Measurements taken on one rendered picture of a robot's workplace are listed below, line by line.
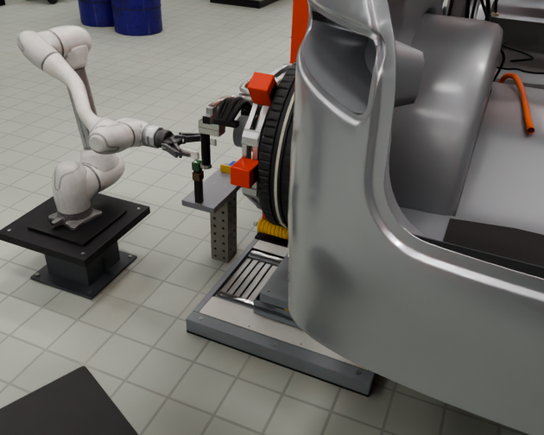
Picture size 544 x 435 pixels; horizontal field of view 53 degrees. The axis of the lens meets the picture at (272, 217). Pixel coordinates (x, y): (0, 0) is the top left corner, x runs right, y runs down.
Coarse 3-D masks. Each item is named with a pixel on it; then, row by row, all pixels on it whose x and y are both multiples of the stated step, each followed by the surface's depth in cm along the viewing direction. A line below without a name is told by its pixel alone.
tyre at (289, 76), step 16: (288, 80) 184; (288, 96) 182; (272, 112) 181; (272, 128) 181; (288, 128) 179; (272, 144) 181; (288, 144) 179; (272, 160) 182; (288, 160) 179; (272, 176) 184; (288, 176) 181; (272, 192) 188; (272, 208) 195
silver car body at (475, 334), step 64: (320, 0) 92; (384, 0) 84; (448, 0) 288; (512, 0) 374; (320, 64) 102; (384, 64) 85; (448, 64) 158; (512, 64) 330; (320, 128) 97; (384, 128) 89; (448, 128) 154; (512, 128) 182; (320, 192) 103; (384, 192) 94; (448, 192) 156; (512, 192) 164; (320, 256) 109; (384, 256) 97; (448, 256) 92; (512, 256) 141; (320, 320) 126; (384, 320) 107; (448, 320) 97; (512, 320) 90; (448, 384) 112; (512, 384) 101
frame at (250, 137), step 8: (288, 64) 208; (272, 72) 198; (280, 72) 202; (280, 80) 192; (256, 104) 190; (256, 112) 191; (264, 112) 188; (248, 120) 189; (256, 120) 192; (264, 120) 188; (248, 128) 188; (256, 128) 188; (248, 136) 188; (256, 136) 187; (248, 144) 189; (256, 144) 187; (248, 152) 192; (256, 152) 189; (256, 160) 191; (256, 184) 196; (248, 192) 199; (256, 192) 198; (256, 200) 211
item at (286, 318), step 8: (256, 296) 238; (256, 304) 237; (264, 304) 235; (256, 312) 239; (264, 312) 237; (272, 312) 235; (280, 312) 233; (288, 312) 231; (280, 320) 236; (288, 320) 233
